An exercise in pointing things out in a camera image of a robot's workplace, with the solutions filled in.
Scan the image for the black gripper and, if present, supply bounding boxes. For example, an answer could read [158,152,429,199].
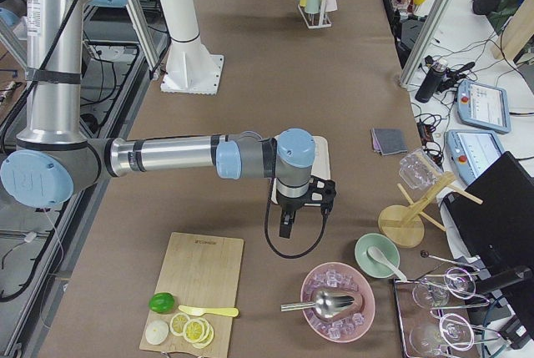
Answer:
[276,193,308,238]

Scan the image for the green cup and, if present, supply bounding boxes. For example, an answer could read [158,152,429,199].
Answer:
[305,0,320,15]

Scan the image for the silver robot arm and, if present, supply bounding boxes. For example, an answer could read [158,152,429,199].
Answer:
[1,0,315,237]

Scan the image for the cream rabbit tray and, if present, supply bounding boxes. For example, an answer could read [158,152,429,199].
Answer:
[270,136,331,207]

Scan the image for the pink cup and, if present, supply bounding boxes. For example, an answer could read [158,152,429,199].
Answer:
[325,0,338,13]

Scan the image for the clear ice cubes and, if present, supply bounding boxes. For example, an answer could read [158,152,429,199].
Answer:
[301,266,365,341]

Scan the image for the white ceramic spoon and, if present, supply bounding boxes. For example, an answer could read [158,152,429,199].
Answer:
[367,246,407,282]

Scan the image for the metal ice scoop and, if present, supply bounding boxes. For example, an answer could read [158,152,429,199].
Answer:
[280,287,363,322]

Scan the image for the green bowl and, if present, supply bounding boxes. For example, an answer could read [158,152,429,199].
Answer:
[354,233,401,280]

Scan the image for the bamboo cutting board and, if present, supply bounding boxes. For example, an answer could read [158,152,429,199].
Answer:
[139,232,244,357]

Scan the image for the wooden mug tree stand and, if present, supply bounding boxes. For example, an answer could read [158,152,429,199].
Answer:
[378,171,483,248]

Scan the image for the yellow plastic knife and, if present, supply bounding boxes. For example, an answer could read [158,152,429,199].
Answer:
[178,305,239,318]

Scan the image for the grey folded cloth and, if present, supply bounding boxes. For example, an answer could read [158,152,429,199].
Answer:
[370,128,408,156]

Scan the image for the pink bowl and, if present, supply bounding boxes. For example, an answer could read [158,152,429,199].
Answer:
[300,262,375,343]

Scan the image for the clear glass mug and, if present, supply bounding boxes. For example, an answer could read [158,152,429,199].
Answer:
[399,149,442,190]

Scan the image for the lemon slice middle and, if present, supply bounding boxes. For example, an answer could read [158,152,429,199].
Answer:
[183,318,209,344]

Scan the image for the lemon slice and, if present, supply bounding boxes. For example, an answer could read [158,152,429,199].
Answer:
[169,312,190,336]
[183,318,209,344]
[193,325,214,349]

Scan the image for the lemon slice right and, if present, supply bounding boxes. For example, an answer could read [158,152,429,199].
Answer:
[193,325,214,349]

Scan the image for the green lime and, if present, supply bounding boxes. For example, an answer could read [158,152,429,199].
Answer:
[149,292,175,315]

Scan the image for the lemon slice left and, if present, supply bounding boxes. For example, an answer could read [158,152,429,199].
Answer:
[169,312,190,336]

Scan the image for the upper wine glass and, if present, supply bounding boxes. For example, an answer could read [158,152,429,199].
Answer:
[412,267,476,309]

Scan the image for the wine glass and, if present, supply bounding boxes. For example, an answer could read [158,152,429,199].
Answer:
[409,313,475,357]
[412,267,476,309]

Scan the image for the white lemon end piece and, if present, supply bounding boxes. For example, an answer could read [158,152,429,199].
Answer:
[144,320,169,345]

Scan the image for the lower teach pendant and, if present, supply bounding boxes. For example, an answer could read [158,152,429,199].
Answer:
[445,129,505,185]

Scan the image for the teach pendant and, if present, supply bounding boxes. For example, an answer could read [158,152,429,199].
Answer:
[445,129,505,185]
[457,79,511,134]

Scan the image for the lower wine glass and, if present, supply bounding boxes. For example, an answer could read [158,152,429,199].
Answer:
[409,313,475,357]

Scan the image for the black water bottle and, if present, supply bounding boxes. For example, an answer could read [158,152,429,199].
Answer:
[415,58,448,103]

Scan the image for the black laptop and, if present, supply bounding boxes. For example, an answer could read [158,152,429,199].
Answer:
[445,152,533,275]

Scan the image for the upper teach pendant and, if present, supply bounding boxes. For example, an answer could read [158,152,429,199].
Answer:
[457,79,511,134]

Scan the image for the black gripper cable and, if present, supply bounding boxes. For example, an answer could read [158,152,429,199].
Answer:
[264,178,335,259]

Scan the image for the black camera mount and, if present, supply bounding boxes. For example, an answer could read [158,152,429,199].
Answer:
[305,175,336,214]

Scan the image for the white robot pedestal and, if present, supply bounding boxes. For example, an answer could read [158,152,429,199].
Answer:
[159,0,224,95]

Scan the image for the black wire glass rack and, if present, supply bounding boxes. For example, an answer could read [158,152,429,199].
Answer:
[393,277,501,357]

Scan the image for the white wire cup rack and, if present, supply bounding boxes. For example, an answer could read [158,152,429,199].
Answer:
[295,0,332,29]

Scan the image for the aluminium frame post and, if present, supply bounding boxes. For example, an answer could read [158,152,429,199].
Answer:
[399,0,452,88]

